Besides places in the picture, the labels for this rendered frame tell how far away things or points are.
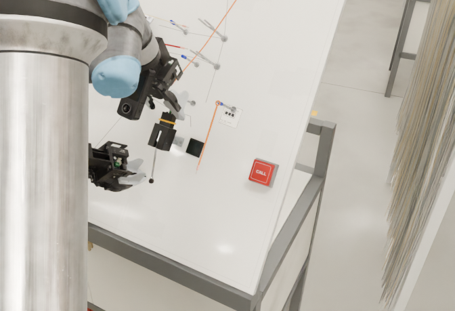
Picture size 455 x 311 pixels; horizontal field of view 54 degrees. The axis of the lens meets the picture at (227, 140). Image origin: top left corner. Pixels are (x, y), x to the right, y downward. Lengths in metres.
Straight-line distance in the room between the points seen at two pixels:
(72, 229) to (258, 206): 0.73
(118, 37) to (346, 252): 1.89
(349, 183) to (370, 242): 0.48
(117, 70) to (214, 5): 0.51
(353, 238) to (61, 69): 2.25
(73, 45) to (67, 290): 0.18
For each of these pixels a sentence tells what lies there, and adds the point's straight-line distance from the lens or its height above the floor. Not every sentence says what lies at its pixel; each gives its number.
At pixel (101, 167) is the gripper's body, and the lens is 0.99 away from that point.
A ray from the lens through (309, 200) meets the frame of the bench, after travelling 1.44.
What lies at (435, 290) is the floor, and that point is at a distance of 2.43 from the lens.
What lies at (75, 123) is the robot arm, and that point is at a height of 1.56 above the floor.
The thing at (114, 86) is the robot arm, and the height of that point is 1.40.
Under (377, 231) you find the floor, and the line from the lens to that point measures 2.59.
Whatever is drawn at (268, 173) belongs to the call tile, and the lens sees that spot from 1.01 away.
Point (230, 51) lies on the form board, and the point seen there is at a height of 1.30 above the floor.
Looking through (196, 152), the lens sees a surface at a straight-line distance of 1.10.
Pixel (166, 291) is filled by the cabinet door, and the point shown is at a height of 0.68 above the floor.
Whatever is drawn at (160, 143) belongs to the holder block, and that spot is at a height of 1.14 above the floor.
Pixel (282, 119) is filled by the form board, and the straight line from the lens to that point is 1.05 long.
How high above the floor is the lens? 1.74
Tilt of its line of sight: 34 degrees down
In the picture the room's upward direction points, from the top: 2 degrees clockwise
